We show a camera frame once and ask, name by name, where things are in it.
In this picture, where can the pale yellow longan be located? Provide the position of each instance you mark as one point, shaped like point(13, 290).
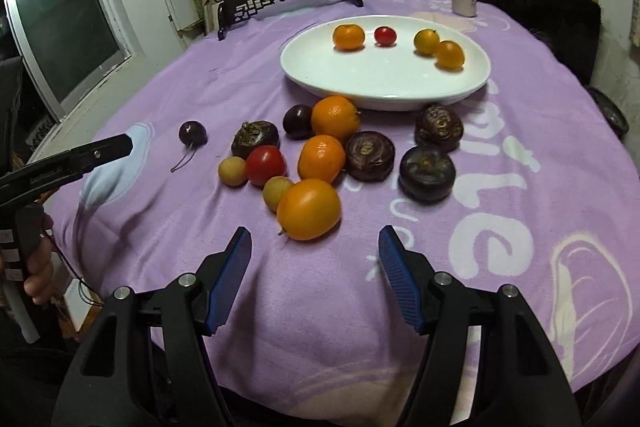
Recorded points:
point(275, 192)
point(232, 170)

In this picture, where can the small red cherry tomato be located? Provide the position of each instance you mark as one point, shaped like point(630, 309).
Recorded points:
point(385, 35)

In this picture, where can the black round stool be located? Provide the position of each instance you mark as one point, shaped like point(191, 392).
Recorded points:
point(607, 109)

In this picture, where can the large orange kumquat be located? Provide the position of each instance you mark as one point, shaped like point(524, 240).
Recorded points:
point(309, 209)

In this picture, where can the white framed window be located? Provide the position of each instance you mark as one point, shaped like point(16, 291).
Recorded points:
point(55, 17)

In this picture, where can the dark purple plum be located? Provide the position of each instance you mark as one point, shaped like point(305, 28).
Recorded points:
point(298, 121)

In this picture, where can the purple printed blanket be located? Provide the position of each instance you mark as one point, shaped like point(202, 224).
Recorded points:
point(320, 307)

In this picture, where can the person's left hand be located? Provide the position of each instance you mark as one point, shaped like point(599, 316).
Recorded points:
point(42, 277)

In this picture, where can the dark water chestnut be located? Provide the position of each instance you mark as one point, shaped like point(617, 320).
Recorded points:
point(370, 155)
point(255, 138)
point(438, 127)
point(426, 173)

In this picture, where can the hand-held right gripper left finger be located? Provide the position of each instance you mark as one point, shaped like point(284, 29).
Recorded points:
point(232, 277)

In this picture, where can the yellow kumquat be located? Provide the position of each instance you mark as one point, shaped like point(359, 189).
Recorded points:
point(426, 42)

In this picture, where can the white oval plate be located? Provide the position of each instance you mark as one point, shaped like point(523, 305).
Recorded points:
point(380, 74)

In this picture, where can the dark cherry with stem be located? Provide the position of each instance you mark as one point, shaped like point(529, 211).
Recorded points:
point(193, 133)

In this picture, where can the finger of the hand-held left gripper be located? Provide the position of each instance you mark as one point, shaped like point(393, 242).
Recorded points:
point(90, 157)

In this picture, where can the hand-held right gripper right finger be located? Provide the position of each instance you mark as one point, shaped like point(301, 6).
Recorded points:
point(400, 282)

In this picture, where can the small mandarin orange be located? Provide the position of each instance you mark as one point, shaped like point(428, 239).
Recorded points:
point(348, 36)

